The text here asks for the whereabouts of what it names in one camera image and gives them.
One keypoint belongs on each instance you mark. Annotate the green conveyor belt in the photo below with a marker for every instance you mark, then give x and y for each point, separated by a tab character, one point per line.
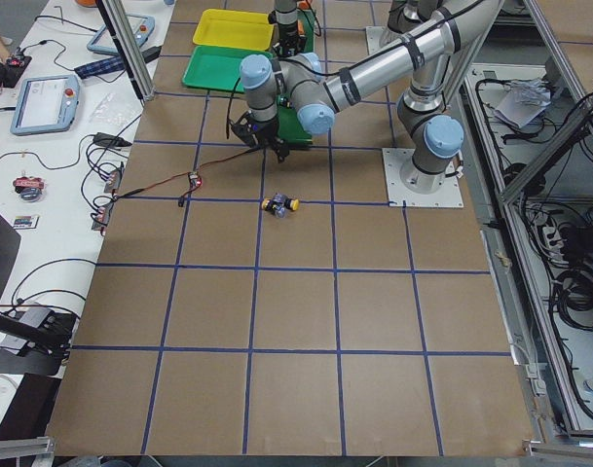
290	78

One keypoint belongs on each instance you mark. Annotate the orange cylinder with 4680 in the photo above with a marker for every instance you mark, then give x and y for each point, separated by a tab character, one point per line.
305	4

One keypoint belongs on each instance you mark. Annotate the near teach pendant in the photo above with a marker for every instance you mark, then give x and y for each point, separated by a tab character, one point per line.
46	105

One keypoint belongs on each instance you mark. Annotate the green plastic tray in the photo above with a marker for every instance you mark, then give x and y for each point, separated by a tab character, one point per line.
214	68

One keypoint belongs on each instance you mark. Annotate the motor controller board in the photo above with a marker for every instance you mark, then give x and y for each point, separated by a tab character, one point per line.
195	181

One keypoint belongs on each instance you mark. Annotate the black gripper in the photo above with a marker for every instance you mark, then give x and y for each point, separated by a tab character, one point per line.
267	130
289	35

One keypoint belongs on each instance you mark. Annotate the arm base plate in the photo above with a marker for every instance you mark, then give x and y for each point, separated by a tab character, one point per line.
408	187
378	37

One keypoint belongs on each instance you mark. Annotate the aluminium frame post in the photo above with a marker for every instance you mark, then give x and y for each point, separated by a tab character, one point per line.
116	20

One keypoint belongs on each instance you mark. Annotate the blue plaid pouch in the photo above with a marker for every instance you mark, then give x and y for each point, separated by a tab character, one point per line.
112	64

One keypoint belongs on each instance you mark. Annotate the clear plastic bag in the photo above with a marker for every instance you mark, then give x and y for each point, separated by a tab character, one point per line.
113	109

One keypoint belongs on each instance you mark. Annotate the black power adapter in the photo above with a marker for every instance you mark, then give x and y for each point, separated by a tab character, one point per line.
107	140

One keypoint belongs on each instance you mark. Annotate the yellow plastic tray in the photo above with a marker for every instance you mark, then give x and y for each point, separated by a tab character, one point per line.
234	29

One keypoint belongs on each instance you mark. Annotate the yellow push button two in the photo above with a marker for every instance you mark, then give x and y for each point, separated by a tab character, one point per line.
275	205

